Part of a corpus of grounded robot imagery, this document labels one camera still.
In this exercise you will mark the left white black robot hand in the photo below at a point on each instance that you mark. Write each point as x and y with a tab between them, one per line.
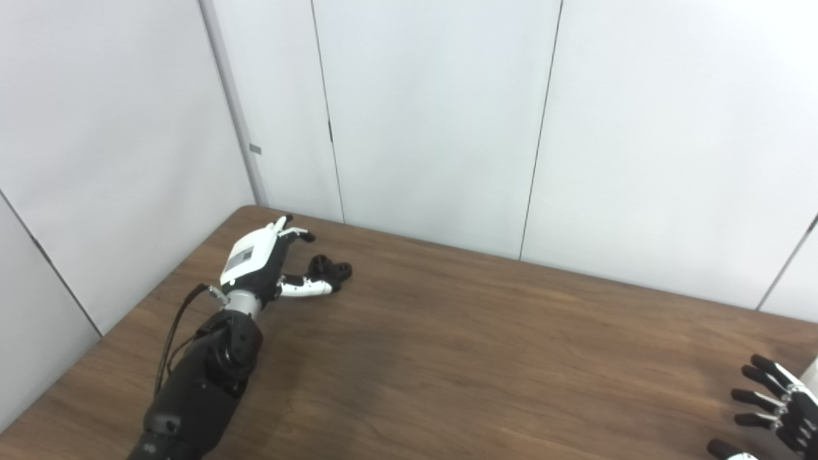
250	252

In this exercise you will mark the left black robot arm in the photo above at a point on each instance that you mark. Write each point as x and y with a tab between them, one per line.
204	383

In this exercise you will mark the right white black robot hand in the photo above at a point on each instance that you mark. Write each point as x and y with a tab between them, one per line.
795	409

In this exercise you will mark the black holder with flanges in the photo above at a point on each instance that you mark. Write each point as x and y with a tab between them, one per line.
329	269

